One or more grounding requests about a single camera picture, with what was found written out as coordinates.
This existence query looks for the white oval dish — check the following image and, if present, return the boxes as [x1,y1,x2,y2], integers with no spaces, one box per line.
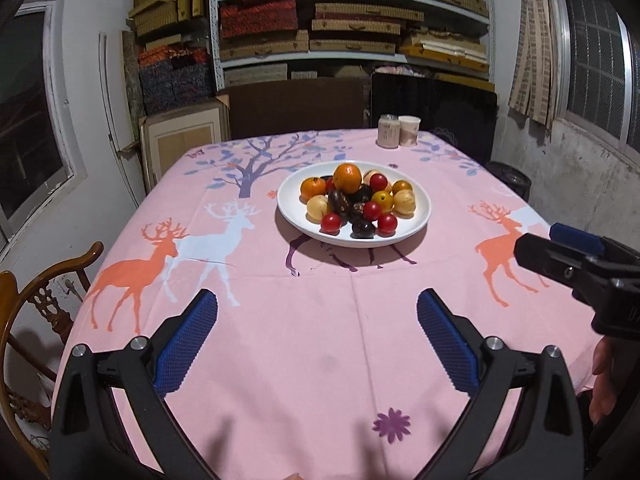
[277,160,432,247]

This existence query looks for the large pale yellow passion fruit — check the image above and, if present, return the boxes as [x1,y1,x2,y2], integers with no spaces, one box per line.
[306,195,332,223]

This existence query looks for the brown board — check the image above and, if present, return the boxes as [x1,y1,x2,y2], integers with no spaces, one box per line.
[216,79,372,142]

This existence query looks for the beige drink can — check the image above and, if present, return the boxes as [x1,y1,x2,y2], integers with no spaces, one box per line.
[377,114,401,149]

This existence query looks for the white framed wooden panel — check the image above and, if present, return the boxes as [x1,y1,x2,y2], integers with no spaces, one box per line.
[139,95,231,193]

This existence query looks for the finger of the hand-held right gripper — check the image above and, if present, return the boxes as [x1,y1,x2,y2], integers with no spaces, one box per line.
[549,223,608,259]
[514,232,601,307]

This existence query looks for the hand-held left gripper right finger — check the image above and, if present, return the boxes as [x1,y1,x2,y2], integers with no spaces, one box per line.
[415,288,586,480]

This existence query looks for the white framed window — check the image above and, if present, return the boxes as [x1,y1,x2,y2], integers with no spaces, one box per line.
[0,0,88,246]

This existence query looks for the white leaning panel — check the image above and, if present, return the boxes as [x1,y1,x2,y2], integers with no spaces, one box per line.
[98,31,146,206]

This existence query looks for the beige paper cup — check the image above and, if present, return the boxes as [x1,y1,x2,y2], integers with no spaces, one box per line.
[398,115,421,147]

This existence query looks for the person's right hand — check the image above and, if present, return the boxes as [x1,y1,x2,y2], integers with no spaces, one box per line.
[587,335,622,426]

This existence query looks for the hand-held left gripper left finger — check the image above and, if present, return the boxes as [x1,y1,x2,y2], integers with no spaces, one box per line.
[50,289,221,480]

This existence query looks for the black board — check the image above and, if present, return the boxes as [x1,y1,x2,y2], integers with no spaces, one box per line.
[370,72,498,163]

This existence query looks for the white metal shelf rack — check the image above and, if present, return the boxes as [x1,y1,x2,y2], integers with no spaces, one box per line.
[210,0,496,93]

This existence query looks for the pink deer print tablecloth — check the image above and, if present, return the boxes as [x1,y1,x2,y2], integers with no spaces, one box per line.
[50,130,601,480]

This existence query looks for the window with metal mesh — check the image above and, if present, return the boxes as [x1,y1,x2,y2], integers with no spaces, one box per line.
[545,0,640,151]

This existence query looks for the hanging striped cloth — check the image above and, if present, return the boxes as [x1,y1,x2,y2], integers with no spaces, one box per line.
[507,0,566,133]

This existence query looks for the carved wooden chair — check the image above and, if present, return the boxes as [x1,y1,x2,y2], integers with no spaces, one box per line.
[0,241,105,431]

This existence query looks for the stack of patterned boxes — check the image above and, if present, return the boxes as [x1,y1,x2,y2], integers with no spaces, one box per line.
[127,0,218,116]

